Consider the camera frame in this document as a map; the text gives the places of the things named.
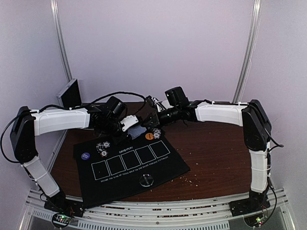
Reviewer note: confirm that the black poker play mat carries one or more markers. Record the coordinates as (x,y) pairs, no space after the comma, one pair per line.
(116,176)

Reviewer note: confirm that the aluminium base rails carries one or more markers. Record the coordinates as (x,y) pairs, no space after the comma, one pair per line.
(200,214)

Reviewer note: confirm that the right aluminium frame post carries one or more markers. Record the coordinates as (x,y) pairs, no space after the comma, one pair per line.
(252,39)

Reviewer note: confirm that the black dealer button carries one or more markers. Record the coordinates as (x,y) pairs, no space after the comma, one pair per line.
(146,180)

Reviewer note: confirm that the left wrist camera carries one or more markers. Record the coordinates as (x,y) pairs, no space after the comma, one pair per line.
(114,107)

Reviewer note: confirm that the aluminium poker chip case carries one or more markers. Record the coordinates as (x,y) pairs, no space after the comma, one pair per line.
(70,96)

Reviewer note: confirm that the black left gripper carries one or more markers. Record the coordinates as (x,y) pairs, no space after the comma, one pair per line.
(119,140)

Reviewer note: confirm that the left aluminium frame post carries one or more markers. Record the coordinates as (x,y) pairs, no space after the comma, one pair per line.
(62,48)

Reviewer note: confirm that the grey playing card deck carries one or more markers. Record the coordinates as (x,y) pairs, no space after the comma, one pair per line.
(136,131)

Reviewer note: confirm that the poker chip pile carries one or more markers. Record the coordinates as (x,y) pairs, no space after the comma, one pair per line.
(102,147)
(156,133)

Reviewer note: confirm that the orange big blind button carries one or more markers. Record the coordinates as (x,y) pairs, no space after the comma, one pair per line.
(149,136)

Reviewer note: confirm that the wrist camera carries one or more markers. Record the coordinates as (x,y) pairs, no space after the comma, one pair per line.
(176,96)
(114,107)

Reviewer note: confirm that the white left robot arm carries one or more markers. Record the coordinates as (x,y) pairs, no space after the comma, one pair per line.
(28,124)

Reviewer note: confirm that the purple small blind button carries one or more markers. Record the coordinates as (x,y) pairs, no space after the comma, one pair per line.
(85,156)

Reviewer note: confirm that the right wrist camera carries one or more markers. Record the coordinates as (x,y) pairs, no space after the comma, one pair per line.
(176,96)

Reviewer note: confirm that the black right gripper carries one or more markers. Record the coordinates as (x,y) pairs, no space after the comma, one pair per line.
(150,120)

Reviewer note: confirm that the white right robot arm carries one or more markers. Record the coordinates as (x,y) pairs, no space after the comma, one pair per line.
(256,130)

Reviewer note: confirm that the aluminium frame post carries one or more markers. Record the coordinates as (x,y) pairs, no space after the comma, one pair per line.
(62,48)
(252,39)

